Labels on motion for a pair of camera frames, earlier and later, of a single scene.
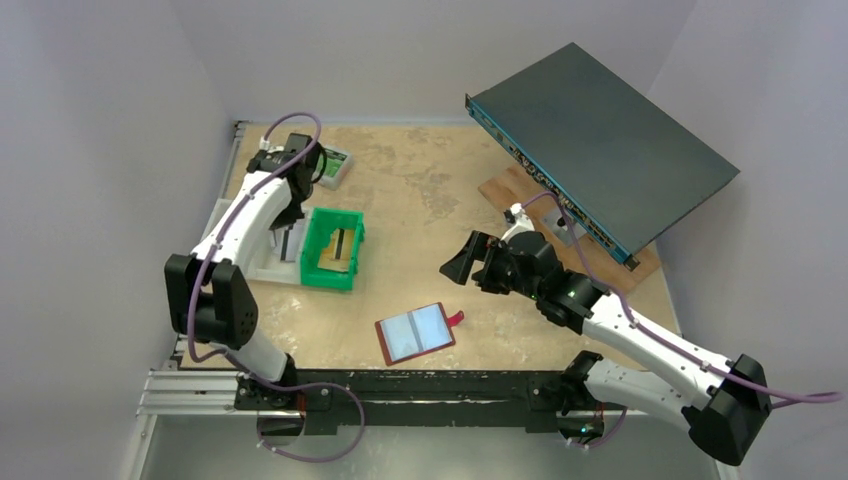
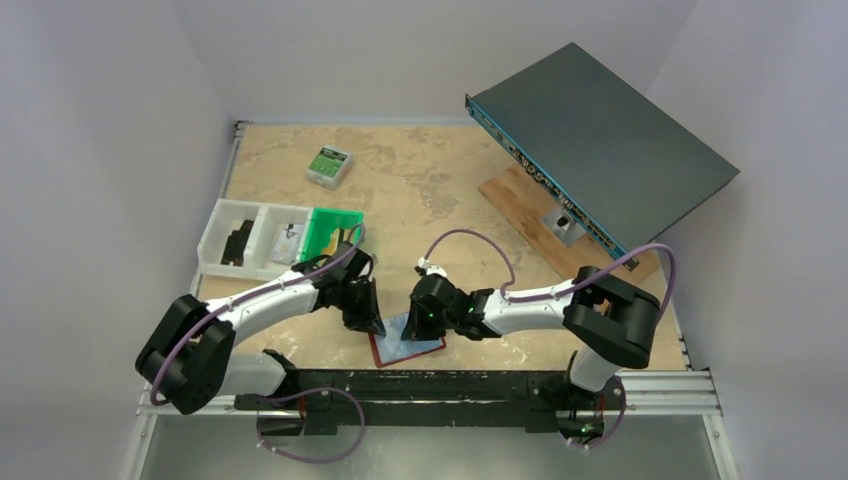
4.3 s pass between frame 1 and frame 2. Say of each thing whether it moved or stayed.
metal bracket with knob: stayed
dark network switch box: stayed
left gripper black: moved
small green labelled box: stayed
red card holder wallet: moved
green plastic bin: stayed
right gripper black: moved
